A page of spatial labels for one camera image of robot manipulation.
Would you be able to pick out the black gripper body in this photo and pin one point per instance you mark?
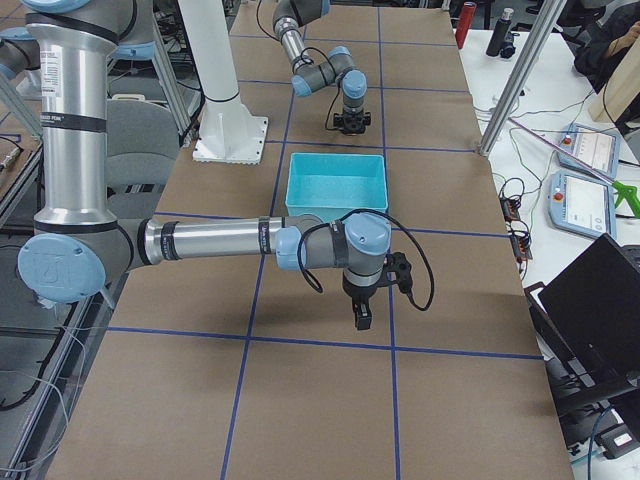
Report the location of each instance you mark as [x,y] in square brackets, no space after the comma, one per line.
[359,292]
[353,119]

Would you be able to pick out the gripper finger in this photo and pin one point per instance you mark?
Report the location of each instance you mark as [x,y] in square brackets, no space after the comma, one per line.
[365,316]
[357,315]

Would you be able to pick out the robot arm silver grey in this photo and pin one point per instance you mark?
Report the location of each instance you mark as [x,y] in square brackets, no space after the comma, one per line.
[80,245]
[338,68]

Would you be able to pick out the teal plastic bin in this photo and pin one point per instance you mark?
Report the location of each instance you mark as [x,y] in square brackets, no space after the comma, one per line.
[329,185]

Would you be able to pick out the red cylinder bottle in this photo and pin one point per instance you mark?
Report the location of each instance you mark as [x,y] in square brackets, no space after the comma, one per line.
[465,19]

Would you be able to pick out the black water bottle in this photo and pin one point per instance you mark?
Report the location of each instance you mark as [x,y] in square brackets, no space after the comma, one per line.
[500,31]

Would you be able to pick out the grey office chair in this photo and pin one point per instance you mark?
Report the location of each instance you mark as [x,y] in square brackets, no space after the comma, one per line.
[143,143]

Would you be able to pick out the black laptop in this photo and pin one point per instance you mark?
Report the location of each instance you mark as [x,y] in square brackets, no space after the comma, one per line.
[594,305]

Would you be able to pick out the teach pendant tablet near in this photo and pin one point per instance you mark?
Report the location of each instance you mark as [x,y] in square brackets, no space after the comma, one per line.
[582,206]

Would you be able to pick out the teach pendant tablet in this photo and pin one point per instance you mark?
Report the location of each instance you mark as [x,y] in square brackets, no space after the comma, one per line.
[598,149]
[582,206]

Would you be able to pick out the teach pendant tablet far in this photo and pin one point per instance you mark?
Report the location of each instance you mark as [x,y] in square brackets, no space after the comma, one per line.
[598,149]

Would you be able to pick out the seated person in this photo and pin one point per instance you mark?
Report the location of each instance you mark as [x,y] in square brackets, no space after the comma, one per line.
[608,45]

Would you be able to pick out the reacher grabber stick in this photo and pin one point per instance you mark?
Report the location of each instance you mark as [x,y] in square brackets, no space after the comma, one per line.
[625,193]

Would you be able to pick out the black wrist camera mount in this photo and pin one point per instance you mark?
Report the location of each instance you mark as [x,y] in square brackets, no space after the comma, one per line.
[398,271]

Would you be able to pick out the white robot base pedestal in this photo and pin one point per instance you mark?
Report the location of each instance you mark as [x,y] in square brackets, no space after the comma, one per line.
[228,132]

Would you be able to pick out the aluminium frame post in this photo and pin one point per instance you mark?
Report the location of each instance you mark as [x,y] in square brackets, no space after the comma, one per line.
[547,18]

